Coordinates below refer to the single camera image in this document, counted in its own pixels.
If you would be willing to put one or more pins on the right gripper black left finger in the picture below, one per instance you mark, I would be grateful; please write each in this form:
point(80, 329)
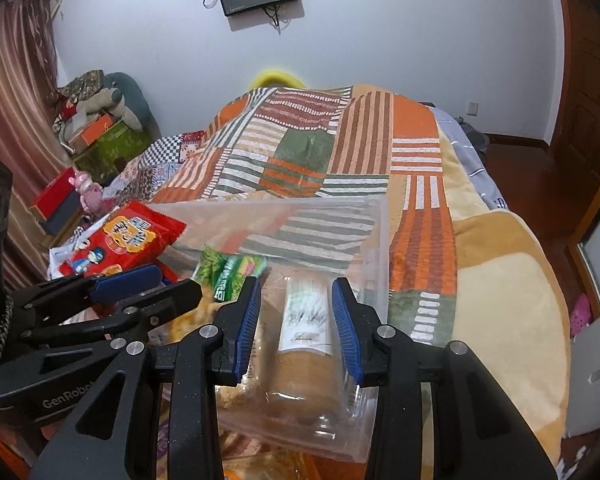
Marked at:
point(113, 431)

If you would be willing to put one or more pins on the red snack bag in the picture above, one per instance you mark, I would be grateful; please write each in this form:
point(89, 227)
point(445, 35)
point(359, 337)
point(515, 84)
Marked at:
point(130, 236)

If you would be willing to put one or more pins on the brown wooden door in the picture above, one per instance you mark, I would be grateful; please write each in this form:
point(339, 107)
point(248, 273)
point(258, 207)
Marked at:
point(555, 186)

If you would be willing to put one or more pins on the colourful fleece blanket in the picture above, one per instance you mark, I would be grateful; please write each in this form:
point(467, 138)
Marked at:
point(463, 266)

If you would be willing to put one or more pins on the clear plastic storage bin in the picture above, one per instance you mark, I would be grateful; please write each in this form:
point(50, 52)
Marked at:
point(341, 237)

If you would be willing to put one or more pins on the orange shoe box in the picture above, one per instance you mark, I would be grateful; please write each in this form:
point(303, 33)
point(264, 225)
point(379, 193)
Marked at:
point(82, 130)

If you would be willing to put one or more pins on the white appliance with magnets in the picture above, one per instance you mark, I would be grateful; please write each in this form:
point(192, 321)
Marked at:
point(583, 412)

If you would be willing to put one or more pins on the green seaweed snack packet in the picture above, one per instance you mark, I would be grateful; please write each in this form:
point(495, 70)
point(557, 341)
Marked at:
point(222, 275)

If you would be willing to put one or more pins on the patchwork striped quilt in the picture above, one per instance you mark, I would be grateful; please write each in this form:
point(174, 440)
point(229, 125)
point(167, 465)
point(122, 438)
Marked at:
point(358, 141)

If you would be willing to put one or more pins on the grey stuffed toy pile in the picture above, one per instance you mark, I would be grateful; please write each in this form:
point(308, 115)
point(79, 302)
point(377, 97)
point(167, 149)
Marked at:
point(94, 92)

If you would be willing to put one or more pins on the pink plush toy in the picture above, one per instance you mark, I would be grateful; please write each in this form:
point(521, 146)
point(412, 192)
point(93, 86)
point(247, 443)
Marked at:
point(90, 192)

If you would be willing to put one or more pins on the green patterned box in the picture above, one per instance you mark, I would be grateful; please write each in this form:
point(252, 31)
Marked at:
point(108, 155)

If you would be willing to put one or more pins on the brown biscuit roll white label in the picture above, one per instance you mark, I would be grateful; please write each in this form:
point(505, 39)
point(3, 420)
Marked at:
point(306, 384)

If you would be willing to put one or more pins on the red and black box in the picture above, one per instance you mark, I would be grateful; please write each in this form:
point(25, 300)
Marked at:
point(58, 203)

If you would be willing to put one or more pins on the striped red curtain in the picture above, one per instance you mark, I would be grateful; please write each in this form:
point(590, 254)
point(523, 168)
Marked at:
point(28, 78)

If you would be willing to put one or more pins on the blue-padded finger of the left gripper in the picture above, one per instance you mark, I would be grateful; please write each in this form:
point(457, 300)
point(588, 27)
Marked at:
point(79, 290)

